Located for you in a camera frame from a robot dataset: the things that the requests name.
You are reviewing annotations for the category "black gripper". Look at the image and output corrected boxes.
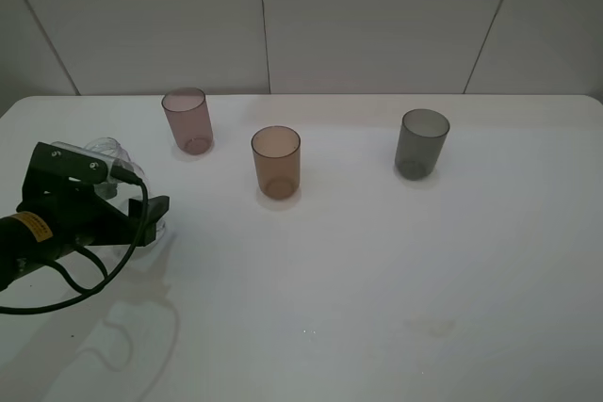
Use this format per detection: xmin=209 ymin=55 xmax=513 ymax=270
xmin=15 ymin=178 xmax=170 ymax=247

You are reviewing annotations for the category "clear plastic water bottle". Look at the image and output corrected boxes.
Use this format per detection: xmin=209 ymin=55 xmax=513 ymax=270
xmin=52 ymin=137 xmax=153 ymax=214

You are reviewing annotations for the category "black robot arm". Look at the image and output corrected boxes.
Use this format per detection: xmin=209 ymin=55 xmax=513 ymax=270
xmin=1 ymin=180 xmax=170 ymax=294

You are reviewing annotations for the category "pink translucent cup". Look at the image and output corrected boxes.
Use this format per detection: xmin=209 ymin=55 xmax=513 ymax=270
xmin=161 ymin=88 xmax=213 ymax=155

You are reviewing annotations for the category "orange translucent cup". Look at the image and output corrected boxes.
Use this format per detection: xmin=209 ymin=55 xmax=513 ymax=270
xmin=251 ymin=125 xmax=302 ymax=201

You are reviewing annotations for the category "grey translucent cup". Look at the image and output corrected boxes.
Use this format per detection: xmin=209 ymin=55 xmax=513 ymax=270
xmin=394 ymin=108 xmax=450 ymax=181

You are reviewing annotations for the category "black cable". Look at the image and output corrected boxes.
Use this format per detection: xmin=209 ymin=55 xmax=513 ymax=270
xmin=0 ymin=165 xmax=150 ymax=316

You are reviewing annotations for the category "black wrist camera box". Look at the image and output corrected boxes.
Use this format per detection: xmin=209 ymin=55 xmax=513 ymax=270
xmin=22 ymin=142 xmax=114 ymax=201

